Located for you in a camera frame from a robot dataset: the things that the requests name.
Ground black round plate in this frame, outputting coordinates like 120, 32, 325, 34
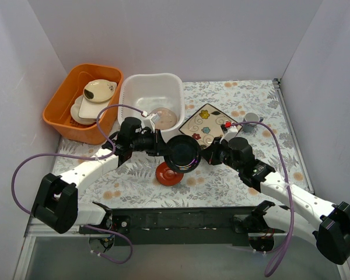
164, 135, 201, 174

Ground red round saucer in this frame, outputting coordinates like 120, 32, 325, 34
156, 162, 184, 187

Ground square floral ceramic plate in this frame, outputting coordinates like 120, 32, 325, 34
178, 103, 236, 149

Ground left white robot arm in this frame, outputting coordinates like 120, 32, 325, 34
31, 114, 168, 234

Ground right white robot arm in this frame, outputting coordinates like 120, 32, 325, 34
201, 137, 350, 265

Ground white plastic bin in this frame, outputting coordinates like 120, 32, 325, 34
117, 73, 185, 141

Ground orange plastic bin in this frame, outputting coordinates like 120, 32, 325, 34
43, 64, 124, 145

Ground grey mug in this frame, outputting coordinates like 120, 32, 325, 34
243, 113, 263, 133

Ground floral tablecloth mat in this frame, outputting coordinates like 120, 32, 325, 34
54, 79, 313, 210

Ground white square plate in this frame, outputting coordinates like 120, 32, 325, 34
79, 96, 110, 119

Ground beige round plate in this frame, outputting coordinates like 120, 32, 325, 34
83, 79, 117, 104

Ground white scalloped plate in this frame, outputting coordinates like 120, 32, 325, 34
70, 96, 96, 125

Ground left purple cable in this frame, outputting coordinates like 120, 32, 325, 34
11, 104, 148, 264

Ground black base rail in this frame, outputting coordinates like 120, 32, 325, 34
78, 207, 281, 247

